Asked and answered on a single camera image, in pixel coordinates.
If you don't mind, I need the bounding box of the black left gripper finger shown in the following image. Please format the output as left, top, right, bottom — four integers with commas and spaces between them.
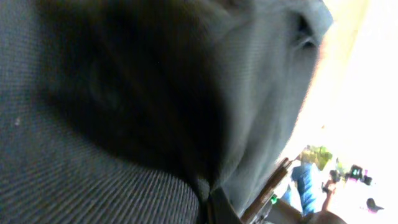
206, 188, 242, 224

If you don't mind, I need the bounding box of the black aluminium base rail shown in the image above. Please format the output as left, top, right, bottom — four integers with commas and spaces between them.
241, 157, 292, 224

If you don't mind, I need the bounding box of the black polo shirt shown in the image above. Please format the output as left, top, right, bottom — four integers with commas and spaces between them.
1, 0, 333, 223

